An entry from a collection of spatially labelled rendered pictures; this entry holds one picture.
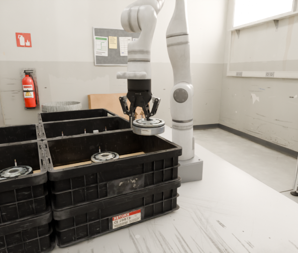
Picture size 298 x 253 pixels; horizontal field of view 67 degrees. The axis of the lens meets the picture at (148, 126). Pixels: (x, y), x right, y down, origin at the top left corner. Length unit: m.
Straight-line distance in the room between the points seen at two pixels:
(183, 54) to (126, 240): 0.68
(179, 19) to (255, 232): 0.76
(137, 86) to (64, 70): 3.34
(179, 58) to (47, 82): 3.24
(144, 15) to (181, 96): 0.37
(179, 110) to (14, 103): 3.43
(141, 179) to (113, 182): 0.09
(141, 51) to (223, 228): 0.58
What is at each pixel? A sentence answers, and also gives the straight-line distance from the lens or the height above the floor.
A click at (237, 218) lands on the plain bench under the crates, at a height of 0.70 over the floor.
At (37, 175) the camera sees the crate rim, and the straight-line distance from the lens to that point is 0.60.
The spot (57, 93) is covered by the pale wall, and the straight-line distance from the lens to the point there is 4.00.
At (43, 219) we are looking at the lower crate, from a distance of 0.66.
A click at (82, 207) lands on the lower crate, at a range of 0.66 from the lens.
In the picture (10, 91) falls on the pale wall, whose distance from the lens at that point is 4.10.
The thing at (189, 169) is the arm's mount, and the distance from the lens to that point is 0.99.
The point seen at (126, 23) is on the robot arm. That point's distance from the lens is 0.71.
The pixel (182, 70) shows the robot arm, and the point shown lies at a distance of 0.97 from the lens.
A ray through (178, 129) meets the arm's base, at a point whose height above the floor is 0.93.
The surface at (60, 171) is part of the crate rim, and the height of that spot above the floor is 0.93.
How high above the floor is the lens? 1.17
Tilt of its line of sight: 14 degrees down
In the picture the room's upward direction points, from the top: straight up
